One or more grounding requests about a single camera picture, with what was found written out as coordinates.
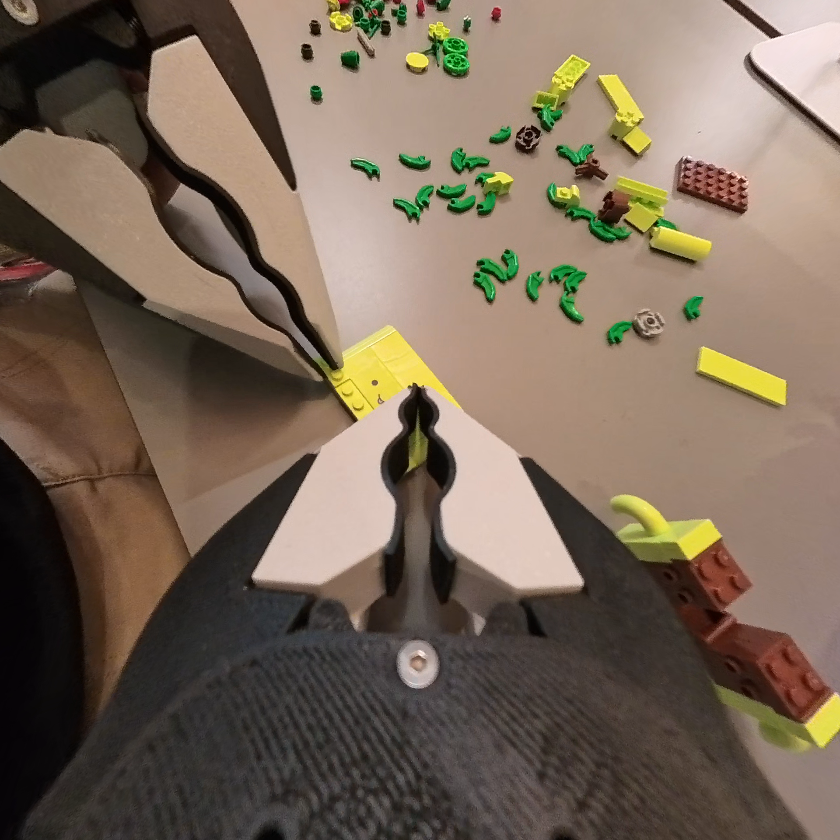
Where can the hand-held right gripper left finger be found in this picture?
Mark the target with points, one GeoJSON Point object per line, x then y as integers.
{"type": "Point", "coordinates": [321, 518]}

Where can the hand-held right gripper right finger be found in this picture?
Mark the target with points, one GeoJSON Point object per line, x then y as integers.
{"type": "Point", "coordinates": [512, 525]}

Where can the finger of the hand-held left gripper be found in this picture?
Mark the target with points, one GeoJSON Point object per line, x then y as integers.
{"type": "Point", "coordinates": [262, 197]}
{"type": "Point", "coordinates": [98, 216]}

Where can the lime brick panel with face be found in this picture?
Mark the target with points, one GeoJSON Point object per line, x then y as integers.
{"type": "Point", "coordinates": [394, 354]}

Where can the pile of small flower pieces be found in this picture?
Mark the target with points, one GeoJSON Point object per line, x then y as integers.
{"type": "Point", "coordinates": [340, 21]}

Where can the clear plastic bag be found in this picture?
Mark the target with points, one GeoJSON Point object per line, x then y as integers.
{"type": "Point", "coordinates": [26, 270]}

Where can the green cone piece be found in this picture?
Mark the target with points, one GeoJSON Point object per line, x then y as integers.
{"type": "Point", "coordinates": [350, 61]}

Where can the tan stick piece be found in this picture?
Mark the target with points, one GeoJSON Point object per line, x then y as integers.
{"type": "Point", "coordinates": [365, 43]}

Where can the green stem piece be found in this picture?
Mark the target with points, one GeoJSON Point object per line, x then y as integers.
{"type": "Point", "coordinates": [433, 52]}

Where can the scatter of green leaf pieces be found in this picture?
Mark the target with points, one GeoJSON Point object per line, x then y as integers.
{"type": "Point", "coordinates": [569, 307]}

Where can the grey round plate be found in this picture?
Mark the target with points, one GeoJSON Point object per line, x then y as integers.
{"type": "Point", "coordinates": [640, 328]}

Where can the green wheel piece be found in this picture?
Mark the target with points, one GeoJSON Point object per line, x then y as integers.
{"type": "Point", "coordinates": [456, 46]}
{"type": "Point", "coordinates": [456, 64]}

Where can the small lime brick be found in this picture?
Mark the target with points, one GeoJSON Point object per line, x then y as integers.
{"type": "Point", "coordinates": [569, 195]}
{"type": "Point", "coordinates": [502, 182]}

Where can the lime round studded plate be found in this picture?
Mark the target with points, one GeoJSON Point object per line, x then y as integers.
{"type": "Point", "coordinates": [438, 29]}

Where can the dark brown round plate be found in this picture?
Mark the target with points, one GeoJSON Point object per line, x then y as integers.
{"type": "Point", "coordinates": [522, 139]}

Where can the long lime flat tile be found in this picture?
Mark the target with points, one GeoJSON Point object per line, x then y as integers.
{"type": "Point", "coordinates": [741, 377]}

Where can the small lime tile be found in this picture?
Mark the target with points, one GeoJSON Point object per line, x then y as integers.
{"type": "Point", "coordinates": [543, 100]}

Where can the brown and lime brick assembly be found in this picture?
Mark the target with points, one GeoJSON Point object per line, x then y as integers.
{"type": "Point", "coordinates": [781, 669]}

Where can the person's black jacket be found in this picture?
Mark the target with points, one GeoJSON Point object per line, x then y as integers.
{"type": "Point", "coordinates": [33, 656]}

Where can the lime curved brick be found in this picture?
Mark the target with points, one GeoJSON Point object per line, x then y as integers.
{"type": "Point", "coordinates": [682, 244]}

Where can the brown branch connector piece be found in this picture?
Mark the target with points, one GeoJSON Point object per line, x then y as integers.
{"type": "Point", "coordinates": [594, 169]}

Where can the square lime tile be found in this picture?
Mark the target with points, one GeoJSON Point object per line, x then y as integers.
{"type": "Point", "coordinates": [640, 216]}

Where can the brown round brick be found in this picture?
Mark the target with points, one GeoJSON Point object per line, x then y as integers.
{"type": "Point", "coordinates": [613, 205]}

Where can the wide lime flat tile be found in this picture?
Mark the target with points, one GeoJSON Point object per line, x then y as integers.
{"type": "Point", "coordinates": [617, 92]}

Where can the lime round brick with tile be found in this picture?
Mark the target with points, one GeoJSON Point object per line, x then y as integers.
{"type": "Point", "coordinates": [625, 121]}

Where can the brown studded plate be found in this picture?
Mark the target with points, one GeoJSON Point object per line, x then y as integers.
{"type": "Point", "coordinates": [712, 184]}

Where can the white monitor stand base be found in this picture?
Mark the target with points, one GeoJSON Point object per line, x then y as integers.
{"type": "Point", "coordinates": [807, 72]}

